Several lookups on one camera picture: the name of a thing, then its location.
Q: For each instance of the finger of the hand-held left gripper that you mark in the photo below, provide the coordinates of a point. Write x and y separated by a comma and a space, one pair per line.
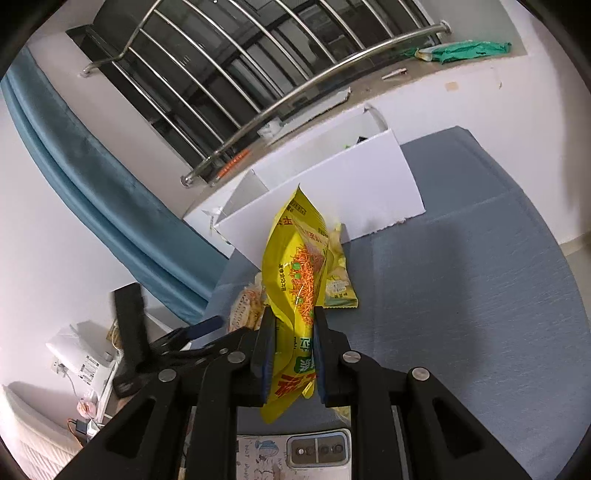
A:
207, 324
198, 354

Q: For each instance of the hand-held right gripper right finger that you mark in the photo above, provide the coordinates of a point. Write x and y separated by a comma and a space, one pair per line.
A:
322, 355

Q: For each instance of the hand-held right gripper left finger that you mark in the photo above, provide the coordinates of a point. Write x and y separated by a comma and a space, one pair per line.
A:
265, 355

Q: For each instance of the white cardboard box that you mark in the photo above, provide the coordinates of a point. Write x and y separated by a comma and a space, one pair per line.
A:
369, 184

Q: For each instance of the beige snack packet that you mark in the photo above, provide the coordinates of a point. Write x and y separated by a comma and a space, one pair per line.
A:
247, 304

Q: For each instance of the white appliance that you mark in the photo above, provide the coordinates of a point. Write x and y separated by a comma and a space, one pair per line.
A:
78, 350

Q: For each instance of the pale yellow snack packet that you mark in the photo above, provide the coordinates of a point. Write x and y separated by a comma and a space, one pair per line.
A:
341, 281

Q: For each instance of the phone with cartoon case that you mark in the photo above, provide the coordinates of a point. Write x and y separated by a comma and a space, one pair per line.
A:
318, 450

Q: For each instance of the white ribbed mattress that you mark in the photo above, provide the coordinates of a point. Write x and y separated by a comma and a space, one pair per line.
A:
32, 438

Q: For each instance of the blue curtain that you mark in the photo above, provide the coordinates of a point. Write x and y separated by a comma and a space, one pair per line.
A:
92, 175

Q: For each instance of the orange pen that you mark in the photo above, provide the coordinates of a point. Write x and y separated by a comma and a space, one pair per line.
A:
235, 161

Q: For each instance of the grey cardboard sheet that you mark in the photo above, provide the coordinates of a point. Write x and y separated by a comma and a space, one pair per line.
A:
323, 107

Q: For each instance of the small pale stick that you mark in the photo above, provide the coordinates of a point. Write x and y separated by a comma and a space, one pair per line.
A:
394, 74

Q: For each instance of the white green plastic pack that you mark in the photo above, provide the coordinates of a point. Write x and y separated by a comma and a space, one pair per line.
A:
425, 54

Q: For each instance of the steel window guard rail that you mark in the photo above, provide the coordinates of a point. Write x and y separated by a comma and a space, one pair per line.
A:
295, 94

